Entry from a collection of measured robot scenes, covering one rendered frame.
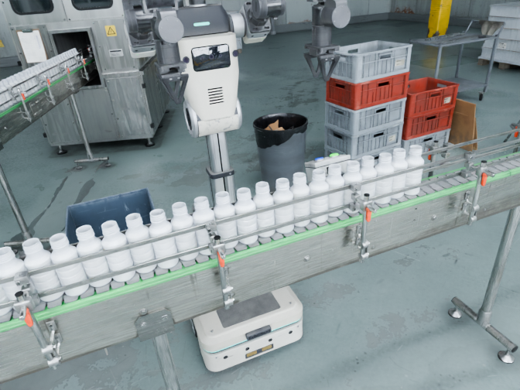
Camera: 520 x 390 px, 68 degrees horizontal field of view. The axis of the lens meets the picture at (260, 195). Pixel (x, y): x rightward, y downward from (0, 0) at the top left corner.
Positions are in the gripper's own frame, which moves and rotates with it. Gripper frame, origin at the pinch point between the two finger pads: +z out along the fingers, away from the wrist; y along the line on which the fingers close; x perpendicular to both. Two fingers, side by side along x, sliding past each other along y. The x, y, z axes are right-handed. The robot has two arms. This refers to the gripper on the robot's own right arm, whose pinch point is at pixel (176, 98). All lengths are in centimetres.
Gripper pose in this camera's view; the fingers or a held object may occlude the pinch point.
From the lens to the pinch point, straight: 108.2
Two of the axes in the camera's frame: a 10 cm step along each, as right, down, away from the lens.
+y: 3.8, 4.0, -8.4
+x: 9.2, -2.4, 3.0
